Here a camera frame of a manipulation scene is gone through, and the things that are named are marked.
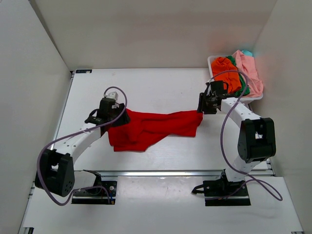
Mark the red t-shirt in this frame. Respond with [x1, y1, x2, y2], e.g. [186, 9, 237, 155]
[108, 109, 203, 152]

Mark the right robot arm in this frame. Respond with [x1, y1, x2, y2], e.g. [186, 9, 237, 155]
[192, 81, 276, 199]

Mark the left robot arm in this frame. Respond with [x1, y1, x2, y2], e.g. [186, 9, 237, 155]
[35, 92, 130, 197]

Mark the white plastic basket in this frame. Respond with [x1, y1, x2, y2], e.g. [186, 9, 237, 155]
[207, 55, 264, 108]

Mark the orange t-shirt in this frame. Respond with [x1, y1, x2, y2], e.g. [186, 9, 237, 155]
[211, 57, 242, 94]

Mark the green t-shirt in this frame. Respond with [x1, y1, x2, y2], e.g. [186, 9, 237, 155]
[225, 55, 251, 96]

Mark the pink t-shirt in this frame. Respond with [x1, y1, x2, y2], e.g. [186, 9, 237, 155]
[232, 50, 264, 98]

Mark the light blue t-shirt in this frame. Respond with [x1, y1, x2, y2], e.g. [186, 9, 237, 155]
[241, 50, 253, 57]

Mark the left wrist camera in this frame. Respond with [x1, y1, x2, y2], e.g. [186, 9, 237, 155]
[104, 92, 118, 102]

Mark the aluminium table rail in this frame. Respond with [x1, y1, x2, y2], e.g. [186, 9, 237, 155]
[70, 170, 276, 177]

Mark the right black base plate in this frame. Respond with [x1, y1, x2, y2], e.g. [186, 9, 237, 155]
[203, 179, 251, 207]

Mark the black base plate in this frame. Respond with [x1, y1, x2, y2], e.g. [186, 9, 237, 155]
[71, 180, 117, 205]
[203, 179, 251, 207]

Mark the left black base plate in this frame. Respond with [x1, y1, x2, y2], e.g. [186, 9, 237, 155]
[71, 180, 117, 205]

